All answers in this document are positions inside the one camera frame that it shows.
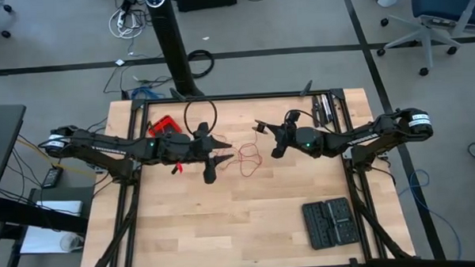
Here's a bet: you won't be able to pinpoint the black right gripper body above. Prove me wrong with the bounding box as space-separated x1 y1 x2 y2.
279 125 305 155

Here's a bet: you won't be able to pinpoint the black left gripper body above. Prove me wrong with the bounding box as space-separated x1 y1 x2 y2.
160 130 203 166

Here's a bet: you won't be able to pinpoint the red cord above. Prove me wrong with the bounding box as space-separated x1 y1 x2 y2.
209 130 264 180

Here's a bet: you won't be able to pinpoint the red plastic bin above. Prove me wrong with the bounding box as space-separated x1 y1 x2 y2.
146 114 183 138

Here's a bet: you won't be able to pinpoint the black pliers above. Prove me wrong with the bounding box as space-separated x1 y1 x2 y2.
310 93 324 128

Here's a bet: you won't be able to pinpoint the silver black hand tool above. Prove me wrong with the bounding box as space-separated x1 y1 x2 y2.
320 92 335 124

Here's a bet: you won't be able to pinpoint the black open tool case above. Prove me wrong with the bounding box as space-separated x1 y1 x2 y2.
301 196 361 252

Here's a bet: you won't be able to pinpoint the black tower fan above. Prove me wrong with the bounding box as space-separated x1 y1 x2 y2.
143 0 205 98

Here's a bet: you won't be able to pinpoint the black side table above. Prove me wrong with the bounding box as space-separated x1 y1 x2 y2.
0 185 97 267

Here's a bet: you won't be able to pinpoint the black power adapter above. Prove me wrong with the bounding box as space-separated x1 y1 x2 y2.
40 166 64 189

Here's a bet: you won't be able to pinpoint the white box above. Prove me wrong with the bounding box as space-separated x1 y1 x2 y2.
17 198 86 255

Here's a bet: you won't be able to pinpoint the black floor box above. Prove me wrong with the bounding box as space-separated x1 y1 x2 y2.
175 0 239 13

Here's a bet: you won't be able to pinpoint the clear plastic cup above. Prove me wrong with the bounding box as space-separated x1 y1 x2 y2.
58 232 85 253

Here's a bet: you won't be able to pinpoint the black desk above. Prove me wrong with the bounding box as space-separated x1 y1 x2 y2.
0 103 30 206

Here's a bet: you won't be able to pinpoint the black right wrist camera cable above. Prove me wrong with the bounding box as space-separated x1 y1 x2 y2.
283 108 316 127

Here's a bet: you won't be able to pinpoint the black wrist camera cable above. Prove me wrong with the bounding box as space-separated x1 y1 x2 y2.
283 108 316 127
181 97 219 139

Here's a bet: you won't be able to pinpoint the black left wrist camera cable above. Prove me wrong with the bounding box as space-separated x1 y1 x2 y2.
181 97 219 139

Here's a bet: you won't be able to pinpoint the black frame clamp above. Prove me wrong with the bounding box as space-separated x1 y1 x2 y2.
298 78 314 97

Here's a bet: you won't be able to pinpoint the short blue floor cable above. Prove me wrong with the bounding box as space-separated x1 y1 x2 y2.
131 85 166 101

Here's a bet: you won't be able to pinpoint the black coiled floor cable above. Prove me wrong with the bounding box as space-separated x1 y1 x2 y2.
186 48 216 79

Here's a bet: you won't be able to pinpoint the long blue floor cable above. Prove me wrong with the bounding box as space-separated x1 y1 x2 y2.
397 167 463 262

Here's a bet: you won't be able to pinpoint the yellow cable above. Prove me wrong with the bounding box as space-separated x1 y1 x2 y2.
15 134 97 181

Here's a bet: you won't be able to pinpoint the white power strip with cables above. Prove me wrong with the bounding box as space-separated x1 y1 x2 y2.
106 4 147 40

